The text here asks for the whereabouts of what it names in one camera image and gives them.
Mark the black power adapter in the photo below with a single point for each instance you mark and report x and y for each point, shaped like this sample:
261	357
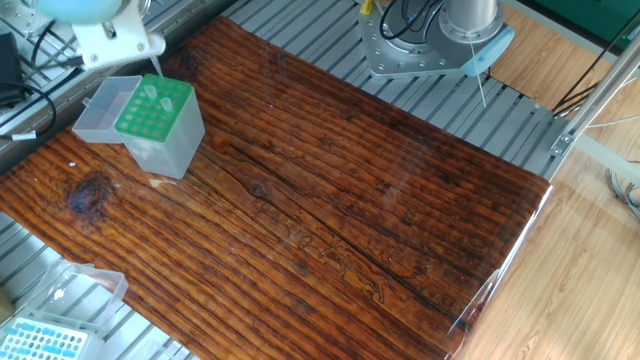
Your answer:
10	70

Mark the yellow tag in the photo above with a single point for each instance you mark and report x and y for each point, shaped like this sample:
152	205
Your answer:
366	6

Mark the clear hinged holder lid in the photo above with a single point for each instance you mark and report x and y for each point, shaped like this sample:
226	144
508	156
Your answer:
102	112

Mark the white small-tip box blue tips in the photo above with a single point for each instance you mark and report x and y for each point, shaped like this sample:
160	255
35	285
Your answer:
40	345

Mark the large clear pipette tip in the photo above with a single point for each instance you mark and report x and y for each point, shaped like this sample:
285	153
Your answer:
157	67

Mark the clear small-tip box lid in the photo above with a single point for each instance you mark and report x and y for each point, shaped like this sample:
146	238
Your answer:
85	295

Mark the silver perforated metal plate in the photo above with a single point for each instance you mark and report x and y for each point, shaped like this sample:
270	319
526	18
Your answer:
15	17

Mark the brown wooden board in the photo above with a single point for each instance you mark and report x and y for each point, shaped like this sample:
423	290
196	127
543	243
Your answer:
350	200

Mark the clear pipette tip in rack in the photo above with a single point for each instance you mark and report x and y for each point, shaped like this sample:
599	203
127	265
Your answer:
150	92
167	104

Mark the translucent tip holder green rack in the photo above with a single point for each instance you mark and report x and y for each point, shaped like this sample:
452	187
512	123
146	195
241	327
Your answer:
170	145

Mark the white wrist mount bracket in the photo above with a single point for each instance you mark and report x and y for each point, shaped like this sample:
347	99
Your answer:
120	45

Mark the aluminium frame bar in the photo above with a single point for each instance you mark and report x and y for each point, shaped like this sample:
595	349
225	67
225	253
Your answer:
595	95

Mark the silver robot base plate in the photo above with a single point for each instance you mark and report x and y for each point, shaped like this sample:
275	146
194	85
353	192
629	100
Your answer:
385	55

